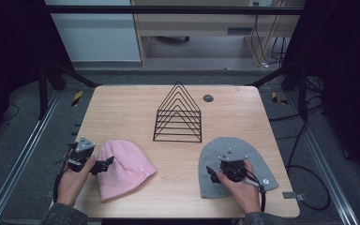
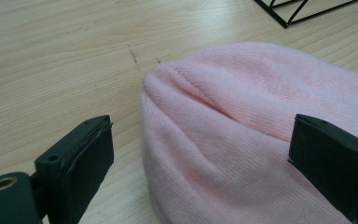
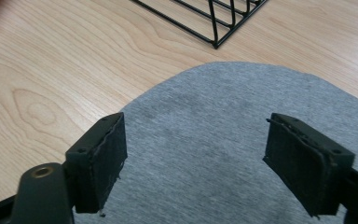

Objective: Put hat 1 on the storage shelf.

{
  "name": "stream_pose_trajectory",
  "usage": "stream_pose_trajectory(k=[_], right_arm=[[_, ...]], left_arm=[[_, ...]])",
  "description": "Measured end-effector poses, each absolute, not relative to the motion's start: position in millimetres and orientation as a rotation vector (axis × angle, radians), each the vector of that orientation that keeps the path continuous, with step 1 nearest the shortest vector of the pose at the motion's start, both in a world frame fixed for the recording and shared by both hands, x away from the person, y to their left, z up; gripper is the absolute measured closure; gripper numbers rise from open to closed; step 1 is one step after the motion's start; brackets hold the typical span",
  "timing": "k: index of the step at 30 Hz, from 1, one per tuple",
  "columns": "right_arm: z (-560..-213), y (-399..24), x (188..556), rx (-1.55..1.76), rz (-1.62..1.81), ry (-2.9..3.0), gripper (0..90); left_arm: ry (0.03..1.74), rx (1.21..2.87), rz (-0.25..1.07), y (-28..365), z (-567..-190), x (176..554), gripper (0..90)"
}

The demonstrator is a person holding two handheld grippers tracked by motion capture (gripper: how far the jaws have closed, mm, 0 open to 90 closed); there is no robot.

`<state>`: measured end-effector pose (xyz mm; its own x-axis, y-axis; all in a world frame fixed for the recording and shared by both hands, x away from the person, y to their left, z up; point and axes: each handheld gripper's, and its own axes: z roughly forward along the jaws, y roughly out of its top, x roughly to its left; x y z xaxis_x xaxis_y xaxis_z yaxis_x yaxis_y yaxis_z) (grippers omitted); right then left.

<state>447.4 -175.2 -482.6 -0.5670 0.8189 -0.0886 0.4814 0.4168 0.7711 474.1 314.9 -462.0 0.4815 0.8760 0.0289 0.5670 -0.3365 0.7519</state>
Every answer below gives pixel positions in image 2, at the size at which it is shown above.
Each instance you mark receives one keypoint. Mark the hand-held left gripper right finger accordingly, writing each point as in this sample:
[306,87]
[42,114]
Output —
[335,161]

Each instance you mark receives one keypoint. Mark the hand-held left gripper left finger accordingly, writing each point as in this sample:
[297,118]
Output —
[80,161]

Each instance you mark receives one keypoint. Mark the pink knitted beanie hat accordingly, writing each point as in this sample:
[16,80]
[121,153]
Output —
[230,140]

